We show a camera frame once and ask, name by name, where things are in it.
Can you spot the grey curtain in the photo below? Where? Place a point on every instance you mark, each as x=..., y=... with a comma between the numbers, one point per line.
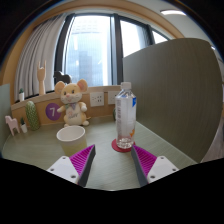
x=39, y=50

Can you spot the pink toy horse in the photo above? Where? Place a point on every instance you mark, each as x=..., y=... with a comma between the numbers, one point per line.
x=12, y=123

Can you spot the white wall socket left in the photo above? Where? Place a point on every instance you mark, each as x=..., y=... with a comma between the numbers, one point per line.
x=96, y=99

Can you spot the wooden ledge shelf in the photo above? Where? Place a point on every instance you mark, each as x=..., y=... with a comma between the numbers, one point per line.
x=18, y=109

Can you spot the green right partition panel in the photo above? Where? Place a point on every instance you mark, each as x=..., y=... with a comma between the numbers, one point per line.
x=179, y=92

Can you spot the tall green cactus ornament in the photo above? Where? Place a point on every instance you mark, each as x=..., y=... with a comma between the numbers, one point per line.
x=32, y=115

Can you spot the wooden hand sculpture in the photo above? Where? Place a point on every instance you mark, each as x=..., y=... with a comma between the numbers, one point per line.
x=41, y=75

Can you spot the red round coaster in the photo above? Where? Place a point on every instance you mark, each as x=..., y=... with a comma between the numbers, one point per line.
x=116, y=148

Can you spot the green left partition panel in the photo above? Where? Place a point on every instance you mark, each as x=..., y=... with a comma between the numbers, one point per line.
x=5, y=109

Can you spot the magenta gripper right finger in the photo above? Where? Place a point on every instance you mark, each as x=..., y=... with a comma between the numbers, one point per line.
x=150, y=168

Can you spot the green partition panel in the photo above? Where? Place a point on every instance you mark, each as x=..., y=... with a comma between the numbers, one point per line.
x=5, y=109
x=179, y=92

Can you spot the white wall socket right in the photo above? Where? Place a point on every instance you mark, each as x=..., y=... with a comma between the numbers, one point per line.
x=111, y=97

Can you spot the small potted plant on ledge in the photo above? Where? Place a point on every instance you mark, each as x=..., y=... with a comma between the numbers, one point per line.
x=21, y=94

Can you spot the clear plastic water bottle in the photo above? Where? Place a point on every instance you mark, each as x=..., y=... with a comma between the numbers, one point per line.
x=125, y=111

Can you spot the pale yellow paper cup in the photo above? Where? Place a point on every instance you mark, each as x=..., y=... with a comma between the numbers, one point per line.
x=72, y=139

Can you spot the purple number seven sticker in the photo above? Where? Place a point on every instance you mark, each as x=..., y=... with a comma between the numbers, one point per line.
x=51, y=111

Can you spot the cream plush mouse toy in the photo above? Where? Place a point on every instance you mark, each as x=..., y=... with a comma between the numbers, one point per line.
x=71, y=95

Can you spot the black animal figurine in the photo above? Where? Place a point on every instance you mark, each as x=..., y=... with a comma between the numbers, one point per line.
x=59, y=76

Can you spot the white wall socket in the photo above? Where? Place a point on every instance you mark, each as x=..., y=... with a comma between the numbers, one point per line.
x=96, y=99
x=111, y=97

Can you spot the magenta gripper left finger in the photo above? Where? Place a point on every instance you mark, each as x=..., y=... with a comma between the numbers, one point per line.
x=75, y=168

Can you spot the small potted plant on table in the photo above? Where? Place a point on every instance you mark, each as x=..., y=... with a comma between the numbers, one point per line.
x=23, y=125

